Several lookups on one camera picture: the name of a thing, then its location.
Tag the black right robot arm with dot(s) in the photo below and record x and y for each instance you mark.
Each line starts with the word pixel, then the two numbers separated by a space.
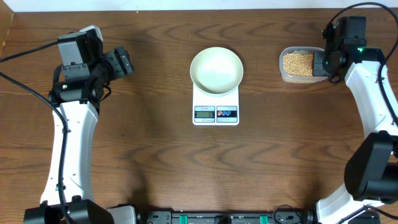
pixel 370 179

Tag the white digital kitchen scale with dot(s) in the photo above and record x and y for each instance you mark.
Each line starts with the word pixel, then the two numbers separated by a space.
pixel 215 110

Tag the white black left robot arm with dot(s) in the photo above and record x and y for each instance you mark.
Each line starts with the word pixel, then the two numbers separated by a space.
pixel 68 195

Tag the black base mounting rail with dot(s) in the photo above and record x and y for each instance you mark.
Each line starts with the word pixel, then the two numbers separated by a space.
pixel 224 217

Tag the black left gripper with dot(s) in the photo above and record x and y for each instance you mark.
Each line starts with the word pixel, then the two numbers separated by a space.
pixel 112 62

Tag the tan soybeans pile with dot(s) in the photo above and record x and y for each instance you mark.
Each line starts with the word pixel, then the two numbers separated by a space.
pixel 300 65

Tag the cream round bowl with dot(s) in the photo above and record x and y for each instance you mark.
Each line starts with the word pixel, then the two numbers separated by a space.
pixel 216 71

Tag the clear plastic container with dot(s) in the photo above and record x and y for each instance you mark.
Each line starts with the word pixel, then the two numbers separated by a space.
pixel 295 79

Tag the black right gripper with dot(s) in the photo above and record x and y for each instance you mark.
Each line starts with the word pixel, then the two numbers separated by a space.
pixel 318 70

